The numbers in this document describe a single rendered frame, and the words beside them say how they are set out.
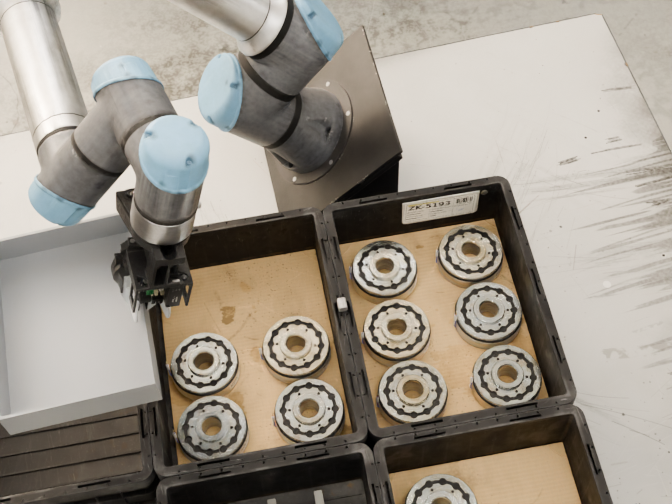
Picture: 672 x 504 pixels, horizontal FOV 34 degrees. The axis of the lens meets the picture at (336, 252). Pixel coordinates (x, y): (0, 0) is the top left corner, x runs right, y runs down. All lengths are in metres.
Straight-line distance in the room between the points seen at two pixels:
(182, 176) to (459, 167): 0.95
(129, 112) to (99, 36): 2.06
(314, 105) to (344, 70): 0.10
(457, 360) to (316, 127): 0.46
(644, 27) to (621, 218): 1.35
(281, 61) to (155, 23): 1.60
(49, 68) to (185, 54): 1.78
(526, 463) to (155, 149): 0.76
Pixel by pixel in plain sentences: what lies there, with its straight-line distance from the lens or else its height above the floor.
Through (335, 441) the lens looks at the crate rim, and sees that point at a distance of 1.56.
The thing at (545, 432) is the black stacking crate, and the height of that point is 0.88.
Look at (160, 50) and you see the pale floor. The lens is 3.25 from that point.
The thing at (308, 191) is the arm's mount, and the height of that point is 0.80.
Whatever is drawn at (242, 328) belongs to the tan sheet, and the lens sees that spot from 1.76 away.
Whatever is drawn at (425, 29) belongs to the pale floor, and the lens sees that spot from 3.25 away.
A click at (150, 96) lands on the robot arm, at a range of 1.28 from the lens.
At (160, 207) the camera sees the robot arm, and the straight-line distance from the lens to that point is 1.26.
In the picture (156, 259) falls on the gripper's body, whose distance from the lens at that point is 1.31.
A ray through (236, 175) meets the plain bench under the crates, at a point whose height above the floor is 0.70.
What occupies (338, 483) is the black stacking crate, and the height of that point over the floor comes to 0.83.
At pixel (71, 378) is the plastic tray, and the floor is 1.05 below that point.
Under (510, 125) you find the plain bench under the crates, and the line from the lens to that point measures 2.15.
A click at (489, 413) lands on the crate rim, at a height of 0.93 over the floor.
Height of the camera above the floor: 2.38
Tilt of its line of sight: 58 degrees down
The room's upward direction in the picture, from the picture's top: 3 degrees counter-clockwise
